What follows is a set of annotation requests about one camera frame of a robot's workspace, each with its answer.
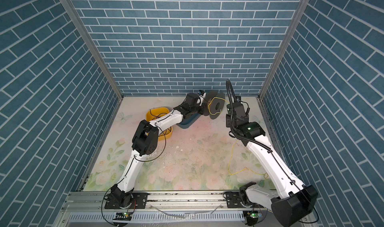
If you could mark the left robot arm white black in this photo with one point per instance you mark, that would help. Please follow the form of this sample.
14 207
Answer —
145 142

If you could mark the white slotted cable duct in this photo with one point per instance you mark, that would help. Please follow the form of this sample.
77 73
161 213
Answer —
157 217

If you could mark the yellow plastic bin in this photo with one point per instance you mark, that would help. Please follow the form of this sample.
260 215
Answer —
158 113

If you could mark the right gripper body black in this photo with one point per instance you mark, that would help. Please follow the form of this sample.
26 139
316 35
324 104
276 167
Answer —
228 121

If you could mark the teal plastic bin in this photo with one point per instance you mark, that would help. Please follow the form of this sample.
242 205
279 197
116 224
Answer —
188 122

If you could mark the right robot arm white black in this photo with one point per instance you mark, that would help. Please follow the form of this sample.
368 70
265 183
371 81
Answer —
291 200

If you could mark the grey cable spool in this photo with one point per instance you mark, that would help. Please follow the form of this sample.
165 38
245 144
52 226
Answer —
213 104

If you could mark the right green circuit board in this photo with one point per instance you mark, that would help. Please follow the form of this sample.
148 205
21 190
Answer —
253 215

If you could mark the left green circuit board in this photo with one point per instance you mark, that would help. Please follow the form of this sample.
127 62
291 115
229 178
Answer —
123 216

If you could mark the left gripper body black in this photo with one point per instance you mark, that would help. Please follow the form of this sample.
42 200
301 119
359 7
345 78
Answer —
196 108

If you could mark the green circuit board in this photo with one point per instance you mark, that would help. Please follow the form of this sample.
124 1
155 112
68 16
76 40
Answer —
123 216
253 215

